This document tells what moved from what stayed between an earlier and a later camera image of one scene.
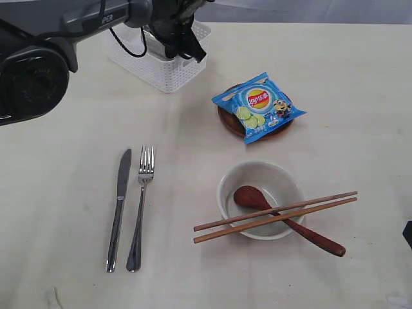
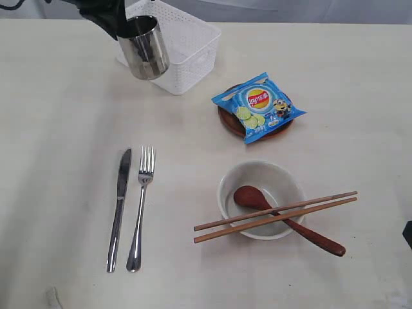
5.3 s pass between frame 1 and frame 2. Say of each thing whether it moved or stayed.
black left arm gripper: moved
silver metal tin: moved
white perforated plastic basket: moved
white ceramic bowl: stayed
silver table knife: stayed
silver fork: stayed
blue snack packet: stayed
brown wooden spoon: stayed
